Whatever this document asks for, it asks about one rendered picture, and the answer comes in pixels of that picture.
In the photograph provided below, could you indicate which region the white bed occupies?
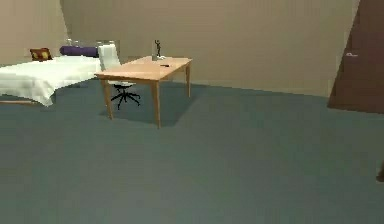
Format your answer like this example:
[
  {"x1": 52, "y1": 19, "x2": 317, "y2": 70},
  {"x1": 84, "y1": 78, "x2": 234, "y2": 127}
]
[{"x1": 0, "y1": 54, "x2": 102, "y2": 108}]

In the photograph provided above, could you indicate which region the brown room door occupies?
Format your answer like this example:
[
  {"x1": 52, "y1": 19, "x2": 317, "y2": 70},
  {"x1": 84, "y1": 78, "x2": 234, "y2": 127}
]
[{"x1": 327, "y1": 0, "x2": 384, "y2": 115}]

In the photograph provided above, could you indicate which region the dark figurine statue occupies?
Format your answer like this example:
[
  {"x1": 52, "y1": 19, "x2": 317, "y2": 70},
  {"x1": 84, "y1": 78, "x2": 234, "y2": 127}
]
[{"x1": 153, "y1": 39, "x2": 167, "y2": 61}]

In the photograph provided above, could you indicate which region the red patterned pillow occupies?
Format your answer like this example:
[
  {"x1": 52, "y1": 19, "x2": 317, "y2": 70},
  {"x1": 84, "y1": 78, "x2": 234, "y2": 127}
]
[{"x1": 29, "y1": 47, "x2": 54, "y2": 62}]

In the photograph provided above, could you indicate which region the purple bolster pillow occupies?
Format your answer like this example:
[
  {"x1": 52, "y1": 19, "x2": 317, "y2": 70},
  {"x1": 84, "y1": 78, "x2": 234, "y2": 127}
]
[{"x1": 59, "y1": 45, "x2": 100, "y2": 58}]

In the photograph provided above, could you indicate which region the white office chair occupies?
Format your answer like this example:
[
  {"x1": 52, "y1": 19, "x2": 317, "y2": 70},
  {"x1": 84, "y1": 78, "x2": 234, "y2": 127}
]
[{"x1": 97, "y1": 43, "x2": 141, "y2": 111}]

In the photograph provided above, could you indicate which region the light wooden table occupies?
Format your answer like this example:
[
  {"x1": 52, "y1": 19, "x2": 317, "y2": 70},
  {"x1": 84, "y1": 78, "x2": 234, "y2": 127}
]
[{"x1": 94, "y1": 55, "x2": 194, "y2": 130}]

